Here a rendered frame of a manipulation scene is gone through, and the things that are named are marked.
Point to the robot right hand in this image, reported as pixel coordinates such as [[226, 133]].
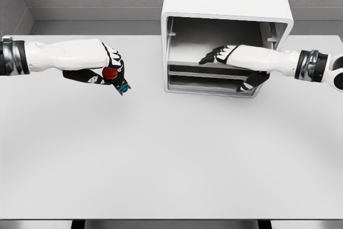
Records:
[[242, 56]]

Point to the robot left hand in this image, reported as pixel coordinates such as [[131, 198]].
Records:
[[85, 53]]

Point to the load switch with red knob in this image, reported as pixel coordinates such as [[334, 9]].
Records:
[[118, 78]]

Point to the white tabletop storage cabinet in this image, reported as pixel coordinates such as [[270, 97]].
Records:
[[227, 9]]

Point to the grey cabinet drawer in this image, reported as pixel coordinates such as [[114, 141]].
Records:
[[203, 82], [187, 52]]

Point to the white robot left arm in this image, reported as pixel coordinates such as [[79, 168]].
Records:
[[29, 56]]

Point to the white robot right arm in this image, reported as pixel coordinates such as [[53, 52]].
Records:
[[305, 64]]

